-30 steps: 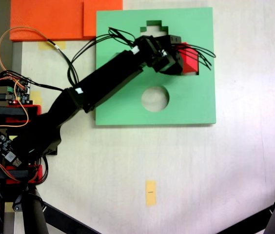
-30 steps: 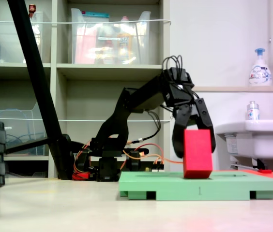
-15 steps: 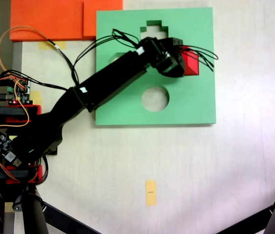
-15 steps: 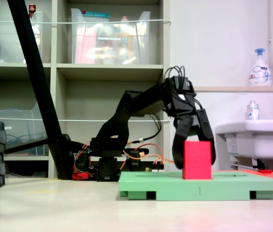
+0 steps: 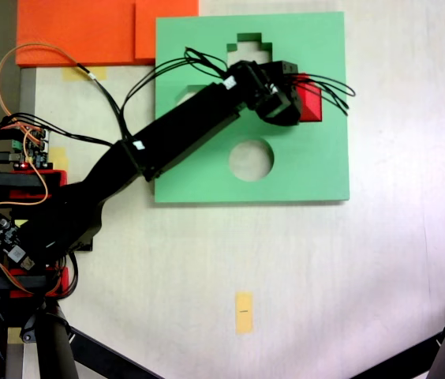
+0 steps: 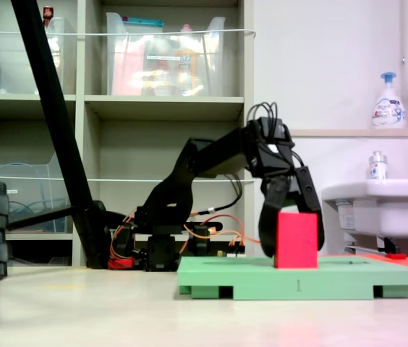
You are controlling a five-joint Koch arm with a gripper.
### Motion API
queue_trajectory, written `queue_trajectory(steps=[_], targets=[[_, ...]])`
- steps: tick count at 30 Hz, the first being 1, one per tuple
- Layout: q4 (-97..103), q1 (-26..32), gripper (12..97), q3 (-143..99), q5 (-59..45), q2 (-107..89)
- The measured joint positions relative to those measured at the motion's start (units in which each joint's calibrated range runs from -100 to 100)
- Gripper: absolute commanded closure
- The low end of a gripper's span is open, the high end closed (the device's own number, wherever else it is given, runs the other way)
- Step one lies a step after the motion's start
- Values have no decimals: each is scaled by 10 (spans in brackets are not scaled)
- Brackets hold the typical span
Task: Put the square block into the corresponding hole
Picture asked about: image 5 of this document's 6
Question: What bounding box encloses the thin black tripod strut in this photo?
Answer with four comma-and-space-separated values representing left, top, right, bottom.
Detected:
68, 326, 164, 379
350, 333, 444, 379

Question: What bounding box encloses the red printed base mount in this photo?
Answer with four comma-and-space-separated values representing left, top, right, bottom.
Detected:
9, 169, 69, 297

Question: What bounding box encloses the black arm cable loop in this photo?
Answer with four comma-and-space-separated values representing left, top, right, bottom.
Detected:
121, 46, 234, 143

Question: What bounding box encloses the long black cable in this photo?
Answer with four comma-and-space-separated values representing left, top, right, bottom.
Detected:
75, 61, 129, 143

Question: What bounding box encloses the small yellow tape piece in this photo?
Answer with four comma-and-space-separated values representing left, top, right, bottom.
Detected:
50, 147, 68, 171

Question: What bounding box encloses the large orange foam block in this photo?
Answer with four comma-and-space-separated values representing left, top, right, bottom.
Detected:
15, 0, 156, 67

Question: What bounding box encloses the red square block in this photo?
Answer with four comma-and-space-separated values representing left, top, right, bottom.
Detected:
296, 73, 323, 123

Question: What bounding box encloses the yellow tape marker with line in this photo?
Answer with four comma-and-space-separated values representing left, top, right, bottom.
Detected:
234, 291, 255, 335

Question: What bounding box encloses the black circuit board with inductor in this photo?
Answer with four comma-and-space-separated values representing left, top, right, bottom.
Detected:
0, 212, 36, 272

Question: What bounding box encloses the circuit board with green terminal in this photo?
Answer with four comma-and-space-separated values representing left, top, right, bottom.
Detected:
11, 125, 52, 169

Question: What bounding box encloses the black base cable bundle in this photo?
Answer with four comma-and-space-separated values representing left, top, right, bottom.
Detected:
7, 113, 115, 148

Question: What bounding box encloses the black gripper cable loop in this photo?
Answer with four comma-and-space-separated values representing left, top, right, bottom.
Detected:
295, 72, 357, 116

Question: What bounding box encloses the green shape sorter board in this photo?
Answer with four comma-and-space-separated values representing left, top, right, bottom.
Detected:
153, 10, 352, 205

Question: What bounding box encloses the wide yellow tape strip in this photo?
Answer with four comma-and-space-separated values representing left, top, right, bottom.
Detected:
62, 66, 108, 82

